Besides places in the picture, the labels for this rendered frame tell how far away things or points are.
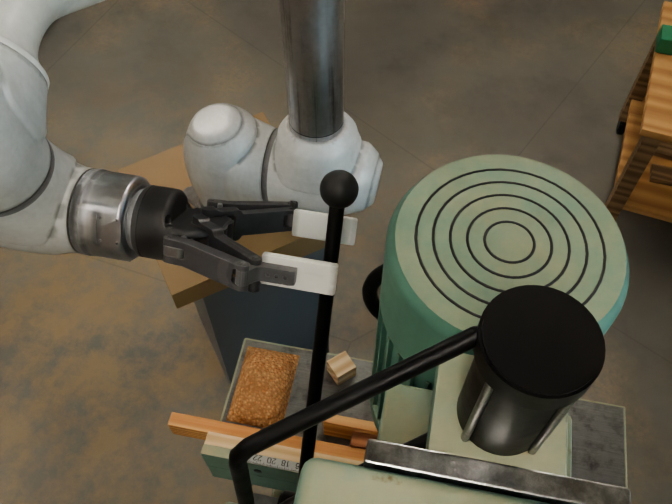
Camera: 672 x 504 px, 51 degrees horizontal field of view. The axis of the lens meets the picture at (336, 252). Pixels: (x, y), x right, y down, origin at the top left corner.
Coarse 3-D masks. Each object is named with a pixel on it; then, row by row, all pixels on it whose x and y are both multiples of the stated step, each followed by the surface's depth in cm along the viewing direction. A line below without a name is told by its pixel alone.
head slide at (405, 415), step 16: (400, 384) 53; (384, 400) 53; (400, 400) 53; (416, 400) 53; (384, 416) 52; (400, 416) 52; (416, 416) 52; (384, 432) 51; (400, 432) 51; (416, 432) 51
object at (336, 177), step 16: (336, 176) 61; (352, 176) 62; (320, 192) 62; (336, 192) 61; (352, 192) 61; (336, 208) 62; (336, 224) 63; (336, 240) 64; (336, 256) 64; (320, 304) 66; (320, 320) 67; (320, 336) 67; (320, 352) 68; (320, 368) 69; (320, 384) 69; (304, 432) 72; (304, 448) 72; (288, 496) 76
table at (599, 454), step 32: (288, 352) 111; (352, 384) 109; (224, 416) 106; (352, 416) 106; (576, 416) 106; (608, 416) 106; (576, 448) 103; (608, 448) 103; (256, 480) 103; (608, 480) 101
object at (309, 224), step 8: (296, 216) 76; (304, 216) 76; (312, 216) 76; (320, 216) 76; (344, 216) 76; (296, 224) 77; (304, 224) 77; (312, 224) 76; (320, 224) 76; (344, 224) 76; (352, 224) 76; (296, 232) 77; (304, 232) 77; (312, 232) 77; (320, 232) 77; (344, 232) 76; (352, 232) 76; (344, 240) 76; (352, 240) 76
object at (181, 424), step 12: (180, 420) 101; (192, 420) 101; (204, 420) 101; (180, 432) 103; (192, 432) 102; (204, 432) 101; (216, 432) 100; (228, 432) 100; (240, 432) 100; (252, 432) 100; (276, 444) 99; (288, 444) 99; (300, 444) 99; (324, 444) 99; (336, 444) 99; (348, 456) 98; (360, 456) 98
